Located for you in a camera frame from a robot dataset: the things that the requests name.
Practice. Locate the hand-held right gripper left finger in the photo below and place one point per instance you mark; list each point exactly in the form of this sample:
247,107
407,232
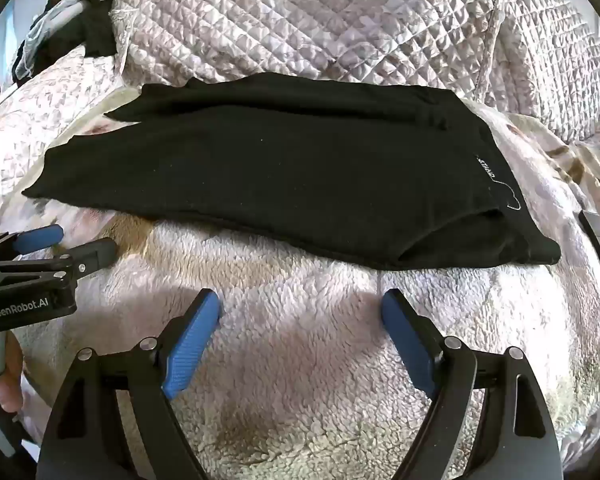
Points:
195,345

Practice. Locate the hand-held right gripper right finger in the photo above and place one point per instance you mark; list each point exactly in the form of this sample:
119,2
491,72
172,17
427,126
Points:
410,345

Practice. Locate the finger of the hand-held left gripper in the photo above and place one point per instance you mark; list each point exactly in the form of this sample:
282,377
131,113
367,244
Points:
37,239
95,252

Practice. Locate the black pants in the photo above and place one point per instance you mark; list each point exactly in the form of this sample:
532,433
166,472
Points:
280,170

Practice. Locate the person's left hand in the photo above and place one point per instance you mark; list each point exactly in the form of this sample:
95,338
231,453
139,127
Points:
7,377

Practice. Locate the floral fleece blanket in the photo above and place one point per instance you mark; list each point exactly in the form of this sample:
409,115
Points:
305,360

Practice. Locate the grey white cloth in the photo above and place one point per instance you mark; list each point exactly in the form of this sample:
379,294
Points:
45,30

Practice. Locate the dark curved strip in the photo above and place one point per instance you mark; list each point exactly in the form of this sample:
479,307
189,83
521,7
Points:
597,240

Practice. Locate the black garment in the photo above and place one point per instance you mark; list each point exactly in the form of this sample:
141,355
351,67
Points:
97,30

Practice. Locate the pale quilted comforter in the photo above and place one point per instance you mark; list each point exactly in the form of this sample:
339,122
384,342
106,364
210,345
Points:
330,20

